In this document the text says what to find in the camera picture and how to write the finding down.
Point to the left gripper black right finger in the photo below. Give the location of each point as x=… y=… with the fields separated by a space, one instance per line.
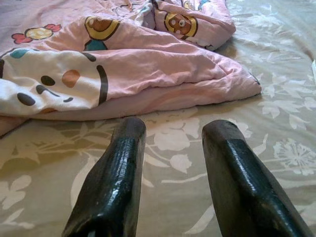
x=247 y=187

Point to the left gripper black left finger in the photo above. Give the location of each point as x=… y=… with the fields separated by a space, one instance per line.
x=113 y=187

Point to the pink cartoon print blanket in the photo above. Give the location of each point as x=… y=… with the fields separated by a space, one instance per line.
x=148 y=64

